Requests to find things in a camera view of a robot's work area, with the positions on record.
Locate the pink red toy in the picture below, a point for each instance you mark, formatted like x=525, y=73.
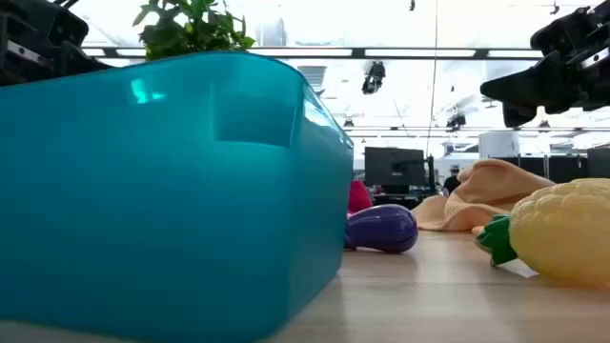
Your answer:
x=358, y=197

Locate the white ceiling air vent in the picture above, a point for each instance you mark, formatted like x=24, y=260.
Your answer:
x=312, y=77

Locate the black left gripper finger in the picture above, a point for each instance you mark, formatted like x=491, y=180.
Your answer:
x=76, y=62

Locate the purple toy eggplant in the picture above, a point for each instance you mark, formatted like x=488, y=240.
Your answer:
x=381, y=228

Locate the teal plastic storage container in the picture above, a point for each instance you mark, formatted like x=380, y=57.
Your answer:
x=157, y=190

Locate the orange towel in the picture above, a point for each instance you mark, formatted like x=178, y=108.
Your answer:
x=481, y=195

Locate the white box appliance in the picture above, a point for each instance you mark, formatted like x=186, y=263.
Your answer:
x=498, y=144

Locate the small black ceiling reel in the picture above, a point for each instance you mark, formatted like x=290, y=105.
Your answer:
x=456, y=121

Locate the green leafy potted plant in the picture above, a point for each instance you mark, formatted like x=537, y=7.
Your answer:
x=190, y=28

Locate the dark monitor at edge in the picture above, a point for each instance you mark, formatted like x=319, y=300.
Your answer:
x=599, y=163

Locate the black overhead frame light bar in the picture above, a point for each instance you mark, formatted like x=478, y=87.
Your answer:
x=305, y=52

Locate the dark office partition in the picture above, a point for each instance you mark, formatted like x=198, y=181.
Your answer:
x=562, y=169

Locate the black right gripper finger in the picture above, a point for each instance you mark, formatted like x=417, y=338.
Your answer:
x=534, y=88
x=518, y=115

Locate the black computer monitor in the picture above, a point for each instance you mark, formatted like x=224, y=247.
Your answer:
x=393, y=167

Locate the person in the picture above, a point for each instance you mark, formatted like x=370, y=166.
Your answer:
x=451, y=183

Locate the cluttered background desk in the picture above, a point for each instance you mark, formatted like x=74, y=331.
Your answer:
x=400, y=197

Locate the yellow toy corn green leaves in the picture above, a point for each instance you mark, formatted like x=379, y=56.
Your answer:
x=567, y=228

